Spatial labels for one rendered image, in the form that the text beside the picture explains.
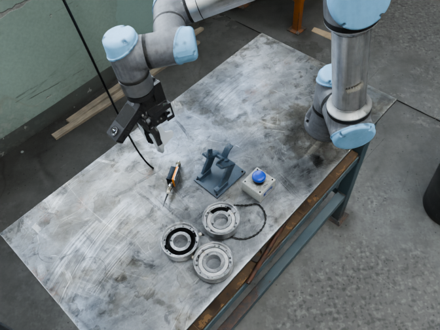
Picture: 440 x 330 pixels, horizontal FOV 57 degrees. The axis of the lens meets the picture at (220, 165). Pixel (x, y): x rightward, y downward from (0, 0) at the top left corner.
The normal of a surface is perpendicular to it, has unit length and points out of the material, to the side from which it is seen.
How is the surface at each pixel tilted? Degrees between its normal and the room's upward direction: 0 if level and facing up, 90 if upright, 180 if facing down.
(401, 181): 0
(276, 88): 0
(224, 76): 0
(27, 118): 90
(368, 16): 84
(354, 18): 82
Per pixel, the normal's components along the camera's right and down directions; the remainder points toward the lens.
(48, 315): -0.06, -0.59
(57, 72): 0.73, 0.52
